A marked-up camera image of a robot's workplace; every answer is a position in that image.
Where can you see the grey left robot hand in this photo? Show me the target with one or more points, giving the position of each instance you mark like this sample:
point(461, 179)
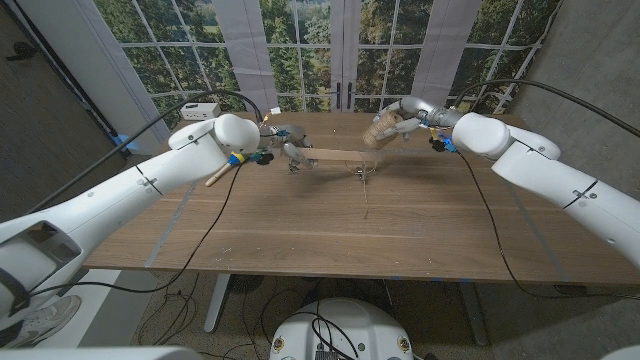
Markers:
point(290, 142)

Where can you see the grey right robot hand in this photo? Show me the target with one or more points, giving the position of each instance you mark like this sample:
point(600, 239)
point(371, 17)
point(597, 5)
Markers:
point(410, 117)

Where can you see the jute twine spool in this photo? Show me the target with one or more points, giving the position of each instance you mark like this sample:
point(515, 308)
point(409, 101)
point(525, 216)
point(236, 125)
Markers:
point(381, 131)

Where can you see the wooden strip clip hanger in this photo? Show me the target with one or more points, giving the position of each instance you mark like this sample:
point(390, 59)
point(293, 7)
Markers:
point(340, 155)

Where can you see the jute thread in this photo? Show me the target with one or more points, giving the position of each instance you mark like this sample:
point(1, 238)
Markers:
point(364, 187)

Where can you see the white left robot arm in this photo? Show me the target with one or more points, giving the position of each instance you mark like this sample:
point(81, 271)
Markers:
point(110, 210)

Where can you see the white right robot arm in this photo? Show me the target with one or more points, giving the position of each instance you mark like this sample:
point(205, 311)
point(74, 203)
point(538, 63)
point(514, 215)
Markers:
point(550, 170)

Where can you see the colourful toy maraca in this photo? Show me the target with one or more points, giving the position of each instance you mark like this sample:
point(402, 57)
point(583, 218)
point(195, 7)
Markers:
point(232, 161)

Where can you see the white power strip box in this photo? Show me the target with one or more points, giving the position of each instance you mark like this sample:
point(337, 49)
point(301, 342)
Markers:
point(200, 111)

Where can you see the small blue object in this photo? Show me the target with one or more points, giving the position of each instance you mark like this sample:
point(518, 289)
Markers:
point(122, 142)

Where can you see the white table leg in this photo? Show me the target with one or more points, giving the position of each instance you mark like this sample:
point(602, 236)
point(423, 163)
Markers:
point(217, 305)

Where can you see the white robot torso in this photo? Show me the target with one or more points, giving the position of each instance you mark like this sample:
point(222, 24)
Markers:
point(360, 330)

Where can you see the grey table leg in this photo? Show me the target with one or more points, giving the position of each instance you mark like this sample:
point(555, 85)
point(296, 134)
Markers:
point(472, 315)

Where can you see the grey robot front bar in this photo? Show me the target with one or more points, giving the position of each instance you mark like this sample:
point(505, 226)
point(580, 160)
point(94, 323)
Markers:
point(100, 354)

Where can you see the white sneaker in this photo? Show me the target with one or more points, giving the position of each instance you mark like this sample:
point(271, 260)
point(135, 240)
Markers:
point(45, 320)

